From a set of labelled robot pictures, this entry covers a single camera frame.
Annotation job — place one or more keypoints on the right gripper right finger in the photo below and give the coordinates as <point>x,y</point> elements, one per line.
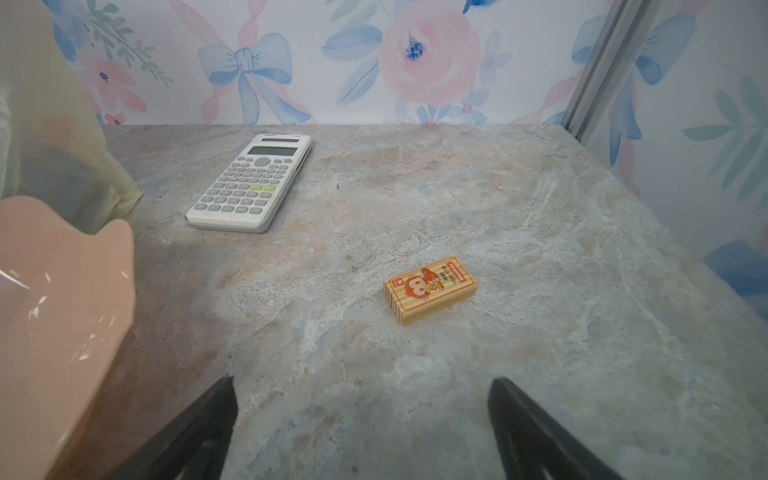
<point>532,444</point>

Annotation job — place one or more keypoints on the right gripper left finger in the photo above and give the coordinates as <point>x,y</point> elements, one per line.
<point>194,445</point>

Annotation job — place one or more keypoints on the pink wavy fruit plate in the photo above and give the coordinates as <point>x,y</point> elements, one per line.
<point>67,301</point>

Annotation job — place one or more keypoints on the small brown biscuit toy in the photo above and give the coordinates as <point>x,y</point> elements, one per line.
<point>426,290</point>

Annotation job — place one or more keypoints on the white calculator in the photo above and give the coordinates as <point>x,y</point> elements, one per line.
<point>249,192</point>

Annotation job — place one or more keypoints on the right metal corner post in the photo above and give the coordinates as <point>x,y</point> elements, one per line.
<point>620,38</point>

